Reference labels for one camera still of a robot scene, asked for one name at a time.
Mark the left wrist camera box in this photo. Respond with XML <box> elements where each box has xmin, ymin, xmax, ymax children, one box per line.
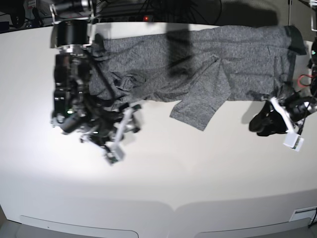
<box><xmin>283</xmin><ymin>132</ymin><xmax>304</xmax><ymax>152</ymax></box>

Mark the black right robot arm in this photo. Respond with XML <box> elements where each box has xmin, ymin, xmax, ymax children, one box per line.
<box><xmin>50</xmin><ymin>0</ymin><xmax>141</xmax><ymax>163</ymax></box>

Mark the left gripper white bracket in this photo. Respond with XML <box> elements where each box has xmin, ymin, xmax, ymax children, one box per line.
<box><xmin>249</xmin><ymin>96</ymin><xmax>309</xmax><ymax>136</ymax></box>

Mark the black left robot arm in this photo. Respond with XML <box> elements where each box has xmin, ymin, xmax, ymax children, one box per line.
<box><xmin>249</xmin><ymin>25</ymin><xmax>317</xmax><ymax>138</ymax></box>

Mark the grey long-sleeve T-shirt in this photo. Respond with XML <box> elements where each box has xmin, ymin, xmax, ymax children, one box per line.
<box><xmin>89</xmin><ymin>25</ymin><xmax>306</xmax><ymax>130</ymax></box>

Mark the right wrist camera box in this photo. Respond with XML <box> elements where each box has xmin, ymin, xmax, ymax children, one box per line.
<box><xmin>103</xmin><ymin>145</ymin><xmax>125</xmax><ymax>166</ymax></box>

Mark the black power strip red light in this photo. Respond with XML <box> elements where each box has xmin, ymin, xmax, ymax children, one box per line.
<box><xmin>98</xmin><ymin>15</ymin><xmax>154</xmax><ymax>22</ymax></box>

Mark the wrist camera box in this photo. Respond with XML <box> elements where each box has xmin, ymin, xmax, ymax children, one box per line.
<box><xmin>103</xmin><ymin>145</ymin><xmax>125</xmax><ymax>166</ymax></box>
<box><xmin>283</xmin><ymin>132</ymin><xmax>304</xmax><ymax>152</ymax></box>

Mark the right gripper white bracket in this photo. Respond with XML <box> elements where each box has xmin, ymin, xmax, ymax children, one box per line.
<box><xmin>80</xmin><ymin>104</ymin><xmax>142</xmax><ymax>149</ymax></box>

